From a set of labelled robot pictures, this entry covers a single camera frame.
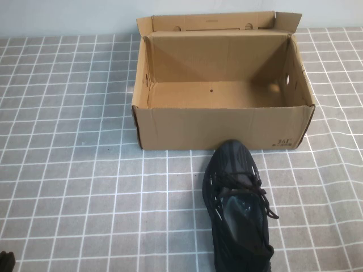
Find brown cardboard shoe box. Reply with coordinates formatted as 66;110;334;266
131;10;316;150

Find black knit sneaker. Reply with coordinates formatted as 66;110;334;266
202;139;280;272

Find grey white-checked tablecloth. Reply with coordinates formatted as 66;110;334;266
0;27;363;272

